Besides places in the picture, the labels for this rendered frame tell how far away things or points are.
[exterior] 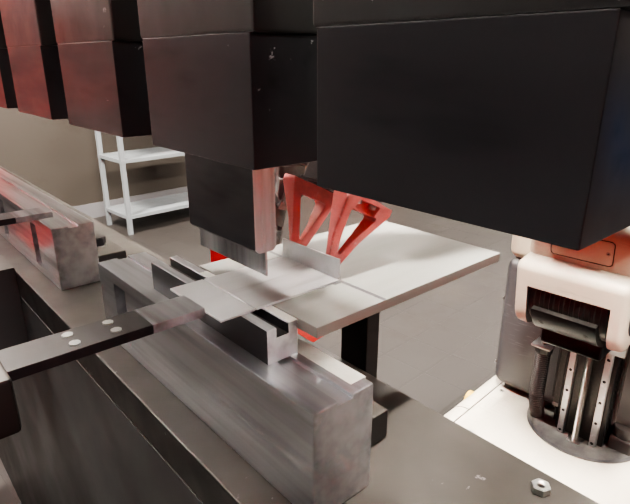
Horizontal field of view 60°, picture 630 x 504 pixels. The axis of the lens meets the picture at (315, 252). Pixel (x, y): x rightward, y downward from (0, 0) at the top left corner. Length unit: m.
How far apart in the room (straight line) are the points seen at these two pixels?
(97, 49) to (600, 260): 0.97
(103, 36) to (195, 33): 0.16
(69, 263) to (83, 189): 3.77
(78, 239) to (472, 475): 0.62
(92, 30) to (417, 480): 0.47
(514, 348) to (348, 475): 1.25
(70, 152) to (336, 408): 4.26
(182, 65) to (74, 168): 4.20
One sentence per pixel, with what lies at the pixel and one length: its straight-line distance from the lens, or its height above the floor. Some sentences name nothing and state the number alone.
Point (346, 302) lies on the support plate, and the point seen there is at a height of 1.00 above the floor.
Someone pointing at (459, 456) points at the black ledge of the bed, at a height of 0.88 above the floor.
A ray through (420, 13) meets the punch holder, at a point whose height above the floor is 1.21.
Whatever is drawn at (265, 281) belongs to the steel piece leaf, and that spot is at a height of 1.00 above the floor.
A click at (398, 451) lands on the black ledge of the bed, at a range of 0.51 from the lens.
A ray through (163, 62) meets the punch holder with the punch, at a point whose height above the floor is 1.19.
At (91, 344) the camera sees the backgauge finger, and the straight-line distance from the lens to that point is 0.42.
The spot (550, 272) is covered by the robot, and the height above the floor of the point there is 0.79.
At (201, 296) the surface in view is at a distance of 0.48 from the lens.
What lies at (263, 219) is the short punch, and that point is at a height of 1.08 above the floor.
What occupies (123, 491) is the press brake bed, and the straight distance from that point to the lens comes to 0.76.
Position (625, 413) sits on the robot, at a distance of 1.61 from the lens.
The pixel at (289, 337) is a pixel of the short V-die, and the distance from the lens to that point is 0.44.
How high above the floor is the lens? 1.20
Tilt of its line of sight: 20 degrees down
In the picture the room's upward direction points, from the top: straight up
